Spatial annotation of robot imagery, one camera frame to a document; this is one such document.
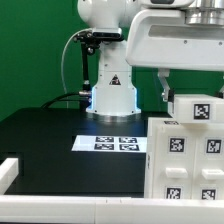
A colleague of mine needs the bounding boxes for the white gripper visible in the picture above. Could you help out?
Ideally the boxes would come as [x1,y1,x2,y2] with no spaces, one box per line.
[126,0,224,102]

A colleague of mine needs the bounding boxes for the white long cabinet block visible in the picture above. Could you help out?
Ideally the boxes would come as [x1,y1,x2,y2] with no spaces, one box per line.
[168,94,224,123]

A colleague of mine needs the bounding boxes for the white cabinet door panel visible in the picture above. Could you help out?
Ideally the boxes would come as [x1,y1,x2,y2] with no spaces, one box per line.
[161,128,195,199]

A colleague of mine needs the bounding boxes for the white cabinet body box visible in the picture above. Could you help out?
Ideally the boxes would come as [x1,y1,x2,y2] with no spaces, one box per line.
[144,118,224,200]

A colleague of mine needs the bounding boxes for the white cabinet door with knob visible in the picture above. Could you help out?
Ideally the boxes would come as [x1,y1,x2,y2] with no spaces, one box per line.
[192,129,224,200]

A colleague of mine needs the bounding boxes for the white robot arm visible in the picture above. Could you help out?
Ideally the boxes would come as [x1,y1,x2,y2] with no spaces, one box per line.
[77,0,224,118]

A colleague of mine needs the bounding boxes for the white base tag sheet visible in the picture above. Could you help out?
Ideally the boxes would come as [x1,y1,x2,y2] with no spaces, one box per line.
[72,135,147,153]

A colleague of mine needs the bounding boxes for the black cables on table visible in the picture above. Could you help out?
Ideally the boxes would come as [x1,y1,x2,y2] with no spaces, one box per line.
[40,91,93,110]

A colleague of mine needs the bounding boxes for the grey camera cable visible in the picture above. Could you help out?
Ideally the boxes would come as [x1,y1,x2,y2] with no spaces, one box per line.
[61,29,91,95]

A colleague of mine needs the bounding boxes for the white left fence rail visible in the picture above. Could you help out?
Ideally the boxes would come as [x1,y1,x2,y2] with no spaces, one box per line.
[0,158,19,195]

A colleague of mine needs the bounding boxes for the white fence rail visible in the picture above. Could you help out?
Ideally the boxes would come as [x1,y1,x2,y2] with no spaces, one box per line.
[0,158,19,195]
[0,196,224,224]

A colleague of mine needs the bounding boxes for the white front fence rail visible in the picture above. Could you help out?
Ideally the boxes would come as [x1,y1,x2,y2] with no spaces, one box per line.
[0,196,224,224]

